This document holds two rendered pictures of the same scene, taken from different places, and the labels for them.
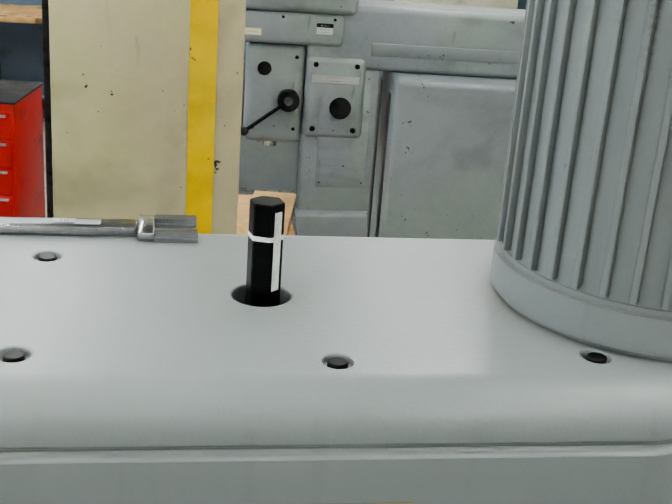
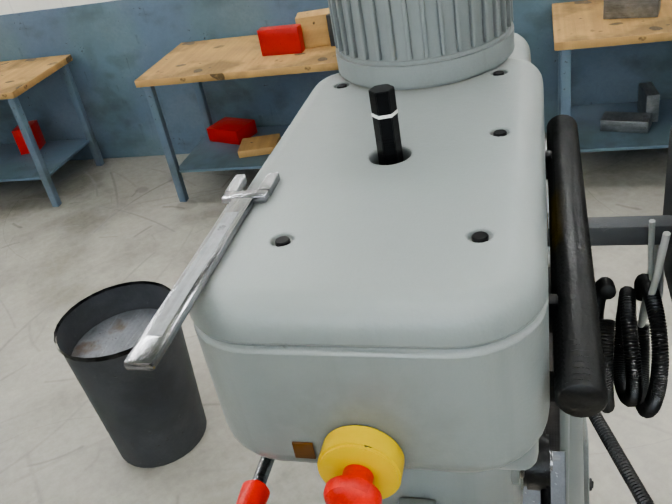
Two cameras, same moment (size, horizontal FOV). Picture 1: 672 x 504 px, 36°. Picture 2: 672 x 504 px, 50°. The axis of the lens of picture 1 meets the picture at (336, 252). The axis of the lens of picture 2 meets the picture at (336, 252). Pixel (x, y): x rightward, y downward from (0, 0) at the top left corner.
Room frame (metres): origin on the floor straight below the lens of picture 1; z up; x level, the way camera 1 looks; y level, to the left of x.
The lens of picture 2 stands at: (0.37, 0.58, 2.16)
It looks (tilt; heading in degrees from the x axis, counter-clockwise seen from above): 32 degrees down; 298
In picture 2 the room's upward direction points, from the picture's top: 11 degrees counter-clockwise
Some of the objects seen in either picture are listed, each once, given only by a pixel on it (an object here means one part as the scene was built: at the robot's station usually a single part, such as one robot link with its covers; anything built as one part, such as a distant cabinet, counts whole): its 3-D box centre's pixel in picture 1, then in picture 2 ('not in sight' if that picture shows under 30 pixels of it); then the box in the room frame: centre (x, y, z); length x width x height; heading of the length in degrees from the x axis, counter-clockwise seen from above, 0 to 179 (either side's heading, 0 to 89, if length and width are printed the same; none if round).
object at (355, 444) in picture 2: not in sight; (361, 463); (0.55, 0.27, 1.76); 0.06 x 0.02 x 0.06; 9
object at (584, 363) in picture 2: not in sight; (564, 227); (0.45, -0.01, 1.79); 0.45 x 0.04 x 0.04; 99
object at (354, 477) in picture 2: not in sight; (354, 490); (0.55, 0.29, 1.76); 0.04 x 0.03 x 0.04; 9
